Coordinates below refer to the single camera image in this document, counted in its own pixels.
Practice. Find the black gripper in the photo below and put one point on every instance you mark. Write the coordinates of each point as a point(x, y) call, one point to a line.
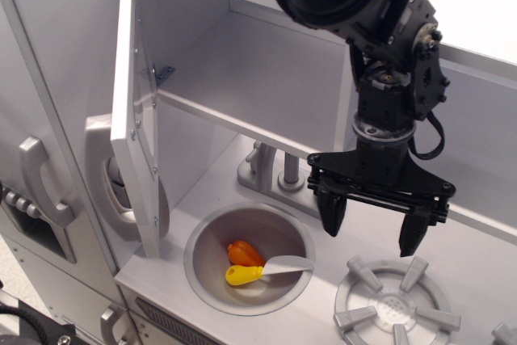
point(383, 176)

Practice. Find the white microwave door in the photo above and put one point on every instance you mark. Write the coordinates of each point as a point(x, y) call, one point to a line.
point(134, 127)

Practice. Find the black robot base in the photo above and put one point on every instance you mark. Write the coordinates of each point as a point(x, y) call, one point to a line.
point(21, 324)

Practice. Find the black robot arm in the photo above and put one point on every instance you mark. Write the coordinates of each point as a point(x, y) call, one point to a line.
point(394, 51)

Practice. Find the silver toy stove burner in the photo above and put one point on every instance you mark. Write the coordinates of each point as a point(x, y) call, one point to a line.
point(387, 302)

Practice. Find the silver toy faucet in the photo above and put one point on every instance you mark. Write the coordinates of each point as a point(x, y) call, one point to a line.
point(281, 179)

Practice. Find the round silver sink bowl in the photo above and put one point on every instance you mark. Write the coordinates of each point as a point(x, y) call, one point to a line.
point(247, 235)

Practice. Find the orange toy pepper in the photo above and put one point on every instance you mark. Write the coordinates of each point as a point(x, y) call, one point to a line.
point(242, 253)

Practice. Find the white toy kitchen cabinet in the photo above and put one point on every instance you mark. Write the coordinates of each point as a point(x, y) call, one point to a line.
point(230, 73)

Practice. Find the silver toy phone handset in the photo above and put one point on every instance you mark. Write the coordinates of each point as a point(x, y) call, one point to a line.
point(117, 183)

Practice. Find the grey toy ice dispenser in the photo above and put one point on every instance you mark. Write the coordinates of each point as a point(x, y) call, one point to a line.
point(49, 232)

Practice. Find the yellow handled toy spatula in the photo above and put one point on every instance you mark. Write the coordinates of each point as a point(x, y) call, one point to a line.
point(238, 275)

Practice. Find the silver oven door handle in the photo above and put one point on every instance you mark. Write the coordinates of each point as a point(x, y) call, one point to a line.
point(108, 320)

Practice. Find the silver fridge door handle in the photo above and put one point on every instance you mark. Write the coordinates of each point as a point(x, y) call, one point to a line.
point(33, 156)

